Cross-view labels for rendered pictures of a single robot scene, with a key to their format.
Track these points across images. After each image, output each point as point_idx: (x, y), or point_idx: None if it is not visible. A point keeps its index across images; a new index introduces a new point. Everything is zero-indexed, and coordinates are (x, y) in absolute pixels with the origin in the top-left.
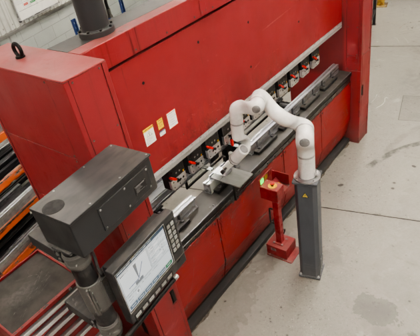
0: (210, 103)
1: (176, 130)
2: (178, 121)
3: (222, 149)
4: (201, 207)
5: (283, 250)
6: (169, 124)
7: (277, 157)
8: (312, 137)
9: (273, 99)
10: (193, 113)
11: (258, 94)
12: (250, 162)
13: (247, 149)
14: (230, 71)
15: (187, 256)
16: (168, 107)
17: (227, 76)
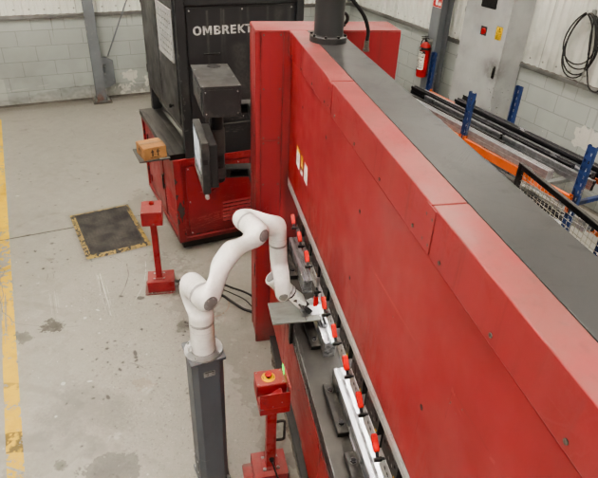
0: (320, 222)
1: (305, 190)
2: (307, 184)
3: None
4: None
5: (255, 452)
6: (304, 174)
7: (315, 432)
8: (179, 282)
9: (239, 239)
10: (312, 202)
11: (249, 216)
12: (320, 371)
13: (269, 281)
14: (335, 230)
15: None
16: (306, 157)
17: (333, 229)
